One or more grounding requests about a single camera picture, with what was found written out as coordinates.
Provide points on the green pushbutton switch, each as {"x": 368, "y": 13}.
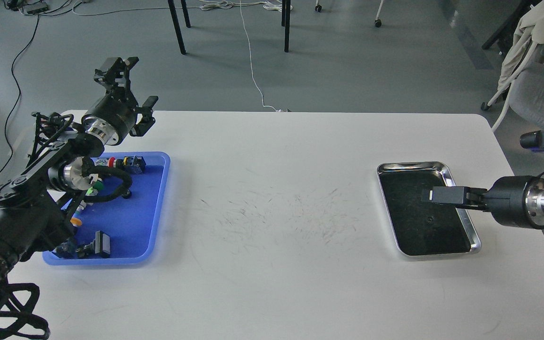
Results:
{"x": 97, "y": 185}

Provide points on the blue plastic tray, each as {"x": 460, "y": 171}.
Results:
{"x": 131, "y": 223}

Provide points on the black table leg right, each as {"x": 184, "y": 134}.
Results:
{"x": 286, "y": 7}

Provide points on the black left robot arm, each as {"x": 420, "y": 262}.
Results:
{"x": 37, "y": 205}

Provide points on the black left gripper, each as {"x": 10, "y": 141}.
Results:
{"x": 118, "y": 108}

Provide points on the shiny metal tray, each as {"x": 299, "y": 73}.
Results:
{"x": 452, "y": 234}

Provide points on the red pushbutton switch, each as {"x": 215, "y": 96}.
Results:
{"x": 129, "y": 164}

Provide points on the black table leg left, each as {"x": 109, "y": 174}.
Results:
{"x": 176, "y": 25}

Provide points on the grey black contact block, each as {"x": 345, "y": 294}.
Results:
{"x": 102, "y": 162}

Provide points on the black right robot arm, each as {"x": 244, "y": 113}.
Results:
{"x": 533, "y": 141}

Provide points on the black switch block part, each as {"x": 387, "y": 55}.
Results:
{"x": 100, "y": 246}

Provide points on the black table leg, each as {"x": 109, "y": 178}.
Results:
{"x": 286, "y": 7}
{"x": 176, "y": 25}

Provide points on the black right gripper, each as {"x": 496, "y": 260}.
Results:
{"x": 512, "y": 201}

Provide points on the beige cloth on chair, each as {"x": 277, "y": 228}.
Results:
{"x": 520, "y": 52}

